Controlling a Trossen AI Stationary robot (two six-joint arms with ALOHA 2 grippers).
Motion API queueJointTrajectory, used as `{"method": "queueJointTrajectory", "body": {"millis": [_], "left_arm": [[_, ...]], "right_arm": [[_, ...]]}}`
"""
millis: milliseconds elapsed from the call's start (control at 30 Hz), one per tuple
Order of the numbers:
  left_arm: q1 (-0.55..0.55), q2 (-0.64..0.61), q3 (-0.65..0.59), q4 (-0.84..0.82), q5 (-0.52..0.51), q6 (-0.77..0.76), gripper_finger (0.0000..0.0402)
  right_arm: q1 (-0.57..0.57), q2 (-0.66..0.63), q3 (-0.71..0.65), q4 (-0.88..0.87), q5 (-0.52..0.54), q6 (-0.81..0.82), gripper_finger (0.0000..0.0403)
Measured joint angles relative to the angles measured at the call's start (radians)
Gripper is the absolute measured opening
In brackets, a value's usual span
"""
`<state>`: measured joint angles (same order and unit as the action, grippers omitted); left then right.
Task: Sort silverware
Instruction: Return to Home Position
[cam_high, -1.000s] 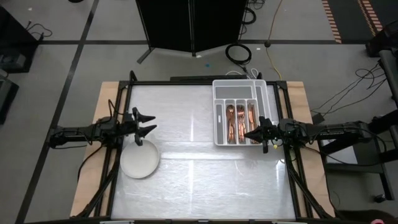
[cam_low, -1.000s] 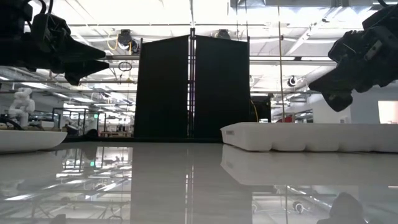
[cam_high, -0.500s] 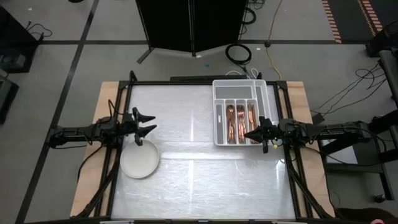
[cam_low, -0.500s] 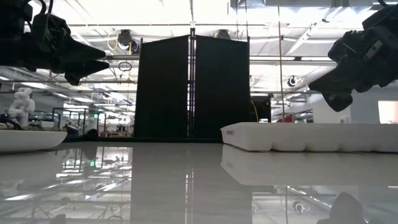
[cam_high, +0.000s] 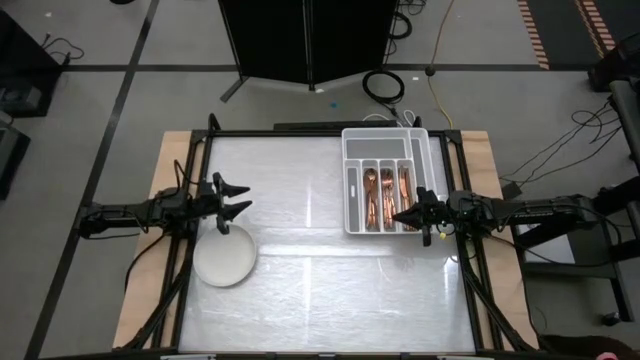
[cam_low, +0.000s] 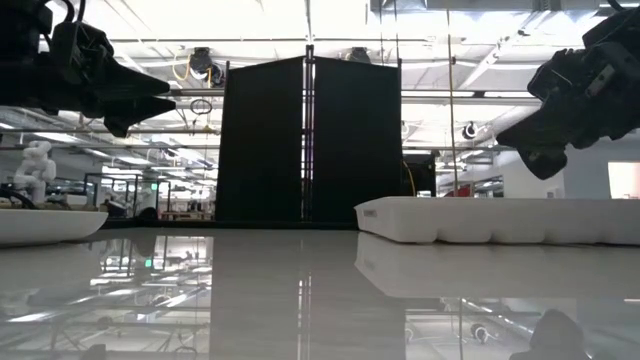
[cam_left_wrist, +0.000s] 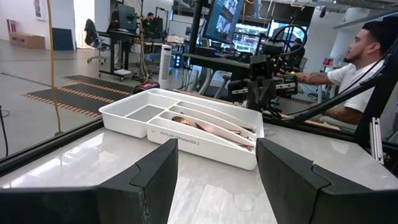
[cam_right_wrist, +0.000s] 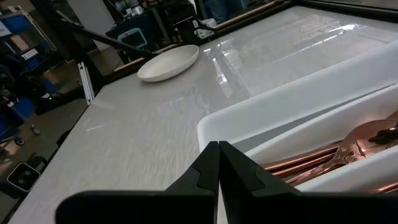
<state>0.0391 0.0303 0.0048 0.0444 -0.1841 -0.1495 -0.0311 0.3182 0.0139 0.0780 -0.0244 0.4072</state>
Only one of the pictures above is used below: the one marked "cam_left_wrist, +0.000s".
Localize cardboard box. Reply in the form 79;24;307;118
8;32;47;50

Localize wooden table board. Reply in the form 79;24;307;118
262;109;342;132

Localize black equipment stand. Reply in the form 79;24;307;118
290;37;398;149

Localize black monitor pole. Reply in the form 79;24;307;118
188;0;203;55

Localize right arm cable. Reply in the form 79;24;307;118
270;24;308;62

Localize black desk monitor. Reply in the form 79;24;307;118
116;2;138;32

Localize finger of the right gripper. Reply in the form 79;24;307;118
248;79;262;111
262;78;277;111

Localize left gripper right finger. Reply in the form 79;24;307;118
255;138;398;224

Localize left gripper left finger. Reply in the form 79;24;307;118
0;138;179;224

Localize yellow hanging cable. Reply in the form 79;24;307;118
45;0;63;135

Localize large tilted monitor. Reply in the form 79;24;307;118
203;0;247;44

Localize black and red object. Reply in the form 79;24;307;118
132;81;161;95

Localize black office chair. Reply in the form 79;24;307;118
84;18;111;65

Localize black floor cable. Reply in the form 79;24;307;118
0;105;10;158

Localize white tower fan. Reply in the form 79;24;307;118
157;44;173;90

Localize black orange-striped floor mat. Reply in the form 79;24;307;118
61;74;135;96
21;88;118;119

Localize silver aluminium bracket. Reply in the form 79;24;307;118
369;117;385;165

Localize black standing desk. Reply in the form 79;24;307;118
98;28;141;79

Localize white cutlery organizer tray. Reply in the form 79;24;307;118
98;88;265;171

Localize white office chair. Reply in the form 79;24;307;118
195;67;233;99

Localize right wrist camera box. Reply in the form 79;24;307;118
249;54;275;80

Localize copper spoon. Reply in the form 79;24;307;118
170;116;254;152
194;121;253;147

